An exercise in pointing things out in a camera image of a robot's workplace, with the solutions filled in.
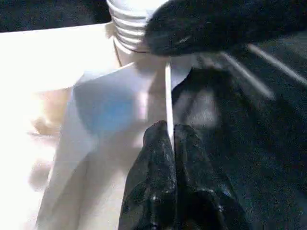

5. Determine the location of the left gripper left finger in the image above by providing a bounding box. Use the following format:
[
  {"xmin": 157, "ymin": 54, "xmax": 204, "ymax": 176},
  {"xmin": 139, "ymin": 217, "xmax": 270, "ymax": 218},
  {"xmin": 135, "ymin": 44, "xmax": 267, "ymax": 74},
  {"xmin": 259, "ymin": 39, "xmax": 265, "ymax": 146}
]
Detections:
[{"xmin": 118, "ymin": 121, "xmax": 177, "ymax": 230}]

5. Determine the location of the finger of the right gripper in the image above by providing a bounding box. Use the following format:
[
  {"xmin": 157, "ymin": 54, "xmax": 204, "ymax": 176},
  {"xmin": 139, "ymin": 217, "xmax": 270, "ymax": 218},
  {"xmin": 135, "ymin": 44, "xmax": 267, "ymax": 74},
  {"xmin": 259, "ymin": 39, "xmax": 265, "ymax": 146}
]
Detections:
[{"xmin": 144, "ymin": 0, "xmax": 307, "ymax": 56}]

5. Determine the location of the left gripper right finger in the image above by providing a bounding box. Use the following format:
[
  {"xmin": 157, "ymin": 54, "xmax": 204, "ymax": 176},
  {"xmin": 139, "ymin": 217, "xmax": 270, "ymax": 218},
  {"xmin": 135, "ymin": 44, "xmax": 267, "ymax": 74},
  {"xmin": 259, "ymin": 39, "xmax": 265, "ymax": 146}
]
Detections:
[{"xmin": 173, "ymin": 124, "xmax": 251, "ymax": 230}]

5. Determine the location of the white plastic table leg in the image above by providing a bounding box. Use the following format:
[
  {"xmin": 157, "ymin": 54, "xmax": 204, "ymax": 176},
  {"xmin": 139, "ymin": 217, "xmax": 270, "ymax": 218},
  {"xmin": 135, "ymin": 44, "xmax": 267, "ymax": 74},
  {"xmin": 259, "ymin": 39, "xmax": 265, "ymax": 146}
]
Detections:
[{"xmin": 106, "ymin": 0, "xmax": 168, "ymax": 54}]

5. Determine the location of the white plastic table top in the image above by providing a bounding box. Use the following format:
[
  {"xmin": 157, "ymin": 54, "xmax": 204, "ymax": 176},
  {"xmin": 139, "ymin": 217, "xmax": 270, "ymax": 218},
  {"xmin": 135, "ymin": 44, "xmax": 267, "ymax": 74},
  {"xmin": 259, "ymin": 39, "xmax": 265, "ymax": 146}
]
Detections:
[{"xmin": 0, "ymin": 22, "xmax": 192, "ymax": 230}]

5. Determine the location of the black work mat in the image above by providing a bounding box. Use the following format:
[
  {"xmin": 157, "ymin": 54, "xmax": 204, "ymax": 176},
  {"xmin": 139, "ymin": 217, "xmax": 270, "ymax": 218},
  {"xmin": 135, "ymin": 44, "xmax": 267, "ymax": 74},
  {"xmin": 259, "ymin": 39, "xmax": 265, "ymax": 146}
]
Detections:
[{"xmin": 0, "ymin": 0, "xmax": 307, "ymax": 230}]

